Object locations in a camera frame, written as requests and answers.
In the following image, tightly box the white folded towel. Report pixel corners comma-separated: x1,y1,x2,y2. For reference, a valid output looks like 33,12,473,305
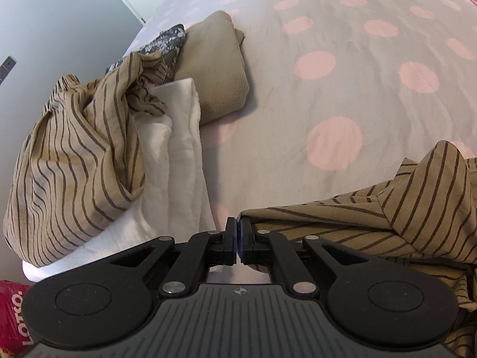
23,78,215,282

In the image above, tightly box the polka dot bed sheet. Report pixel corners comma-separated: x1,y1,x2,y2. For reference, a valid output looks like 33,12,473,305
130,0,476,227

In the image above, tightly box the red plastic bag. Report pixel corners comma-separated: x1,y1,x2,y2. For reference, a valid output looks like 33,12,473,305
0,280,34,357

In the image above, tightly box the dark floral garment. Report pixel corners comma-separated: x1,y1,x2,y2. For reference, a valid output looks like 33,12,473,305
104,24,186,87

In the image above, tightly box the tan folded garment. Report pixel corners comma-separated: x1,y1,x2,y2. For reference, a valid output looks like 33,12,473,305
175,10,249,125

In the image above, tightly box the brown striped shirt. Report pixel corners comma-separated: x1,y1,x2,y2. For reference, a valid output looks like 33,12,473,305
240,141,476,357

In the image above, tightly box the grey wall switch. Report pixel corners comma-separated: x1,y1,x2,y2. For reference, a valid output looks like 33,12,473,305
0,57,16,82

